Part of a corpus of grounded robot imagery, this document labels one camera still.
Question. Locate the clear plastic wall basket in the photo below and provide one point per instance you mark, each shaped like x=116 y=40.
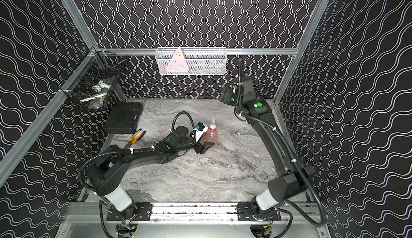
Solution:
x=210 y=61

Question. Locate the pink triangle card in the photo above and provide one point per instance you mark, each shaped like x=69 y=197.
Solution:
x=177 y=64

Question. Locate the black wire mesh basket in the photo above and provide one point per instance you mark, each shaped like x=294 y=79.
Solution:
x=105 y=66

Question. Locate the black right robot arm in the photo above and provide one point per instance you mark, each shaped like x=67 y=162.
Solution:
x=293 y=177

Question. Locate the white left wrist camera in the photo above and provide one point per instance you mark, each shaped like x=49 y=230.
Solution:
x=199 y=130

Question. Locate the black plastic case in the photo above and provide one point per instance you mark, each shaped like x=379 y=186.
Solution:
x=123 y=119

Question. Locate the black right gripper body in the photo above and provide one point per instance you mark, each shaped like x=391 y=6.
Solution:
x=229 y=97

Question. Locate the white items in basket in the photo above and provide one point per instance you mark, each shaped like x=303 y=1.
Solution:
x=96 y=99

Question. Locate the pink spray nozzle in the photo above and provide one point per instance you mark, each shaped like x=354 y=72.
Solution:
x=213 y=124

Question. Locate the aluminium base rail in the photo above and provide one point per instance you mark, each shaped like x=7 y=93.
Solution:
x=212 y=213

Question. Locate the pink transparent spray bottle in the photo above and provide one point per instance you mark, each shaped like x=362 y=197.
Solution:
x=211 y=136

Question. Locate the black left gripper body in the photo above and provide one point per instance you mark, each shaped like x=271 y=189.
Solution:
x=198 y=144

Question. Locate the yellow handled pliers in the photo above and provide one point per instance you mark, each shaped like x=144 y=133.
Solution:
x=138 y=135

